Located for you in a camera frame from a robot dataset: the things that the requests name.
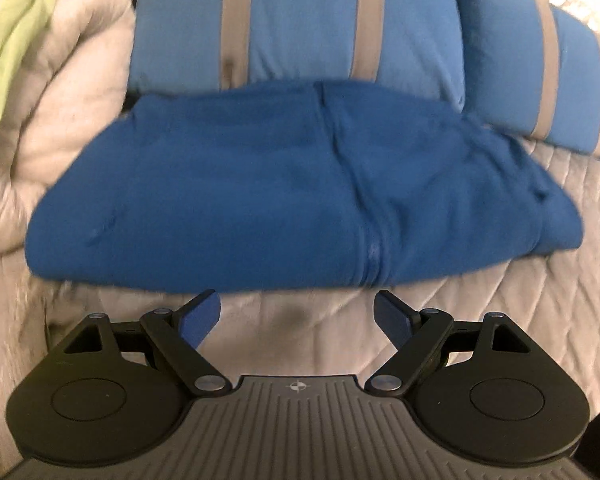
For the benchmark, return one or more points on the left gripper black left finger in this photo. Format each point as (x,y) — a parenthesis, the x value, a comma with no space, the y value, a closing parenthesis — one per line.
(111,391)

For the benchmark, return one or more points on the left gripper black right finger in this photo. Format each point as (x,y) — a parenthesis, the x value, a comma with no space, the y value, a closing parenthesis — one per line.
(483,389)

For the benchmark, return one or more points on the blue fleece jacket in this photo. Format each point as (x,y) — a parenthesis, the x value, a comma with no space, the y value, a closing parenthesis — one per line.
(299,185)

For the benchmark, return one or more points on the grey quilted bed cover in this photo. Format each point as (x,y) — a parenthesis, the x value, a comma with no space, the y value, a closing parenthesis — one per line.
(555,299)

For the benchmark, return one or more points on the right blue striped pillow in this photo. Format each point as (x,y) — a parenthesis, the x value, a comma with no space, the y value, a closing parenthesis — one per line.
(534,70)

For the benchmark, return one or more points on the blue striped pillow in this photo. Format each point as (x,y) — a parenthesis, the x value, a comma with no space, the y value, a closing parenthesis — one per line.
(200,46)
(534,70)

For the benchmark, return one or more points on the green and beige comforter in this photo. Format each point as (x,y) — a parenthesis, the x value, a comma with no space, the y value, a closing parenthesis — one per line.
(64,69)

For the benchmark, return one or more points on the left blue striped pillow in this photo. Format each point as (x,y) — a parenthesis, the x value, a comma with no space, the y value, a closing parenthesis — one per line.
(200,46)

